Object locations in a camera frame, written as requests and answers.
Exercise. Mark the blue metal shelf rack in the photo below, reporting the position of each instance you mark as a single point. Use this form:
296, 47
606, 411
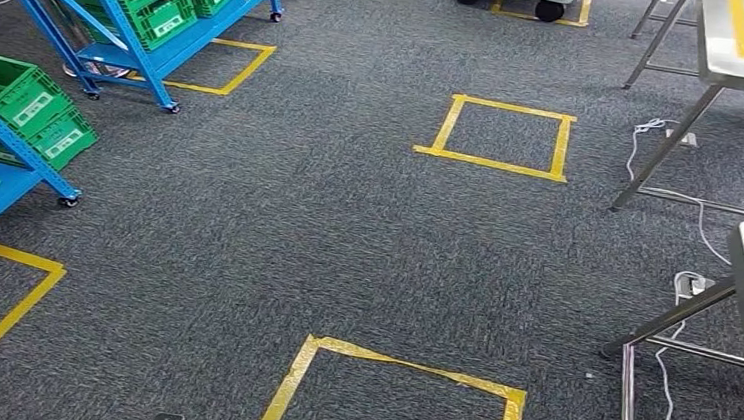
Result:
121, 62
15, 187

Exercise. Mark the chrome disc stool base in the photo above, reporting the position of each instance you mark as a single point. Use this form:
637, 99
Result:
104, 71

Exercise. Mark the white power strip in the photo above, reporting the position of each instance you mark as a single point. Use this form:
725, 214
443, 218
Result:
698, 285
680, 138

